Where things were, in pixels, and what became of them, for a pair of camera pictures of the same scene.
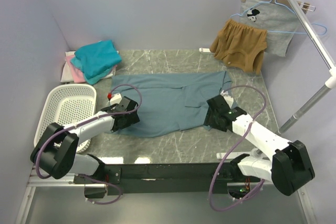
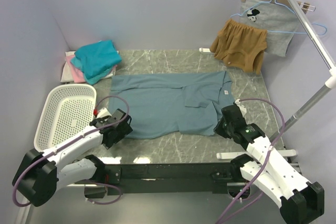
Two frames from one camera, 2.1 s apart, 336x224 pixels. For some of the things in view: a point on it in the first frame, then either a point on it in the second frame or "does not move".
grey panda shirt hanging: (281, 22) does not move
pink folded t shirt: (78, 76) does not move
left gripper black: (132, 118) → (123, 131)
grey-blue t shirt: (168, 103) does not move
